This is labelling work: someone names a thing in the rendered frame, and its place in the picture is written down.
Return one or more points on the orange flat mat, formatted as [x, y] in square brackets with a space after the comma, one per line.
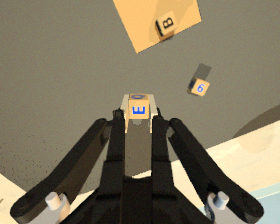
[139, 18]

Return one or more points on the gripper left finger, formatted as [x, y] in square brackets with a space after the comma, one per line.
[49, 201]

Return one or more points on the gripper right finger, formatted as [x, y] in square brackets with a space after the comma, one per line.
[225, 202]

